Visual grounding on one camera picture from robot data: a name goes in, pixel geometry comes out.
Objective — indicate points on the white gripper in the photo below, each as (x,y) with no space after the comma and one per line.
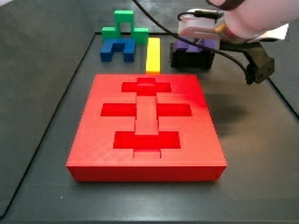
(198,23)

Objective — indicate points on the purple U-shaped block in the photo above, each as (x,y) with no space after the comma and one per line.
(181,46)

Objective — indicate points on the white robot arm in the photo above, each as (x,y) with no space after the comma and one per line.
(241,21)

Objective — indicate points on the black angled fixture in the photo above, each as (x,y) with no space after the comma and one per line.
(184,59)

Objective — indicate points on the red puzzle board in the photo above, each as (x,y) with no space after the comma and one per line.
(146,131)

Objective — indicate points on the yellow long block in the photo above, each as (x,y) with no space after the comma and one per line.
(154,56)

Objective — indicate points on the green stepped block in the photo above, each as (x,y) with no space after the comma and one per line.
(126,25)

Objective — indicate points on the blue U-shaped block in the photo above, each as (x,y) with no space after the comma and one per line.
(118,45)

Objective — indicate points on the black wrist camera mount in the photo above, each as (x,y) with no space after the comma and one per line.
(261,64)

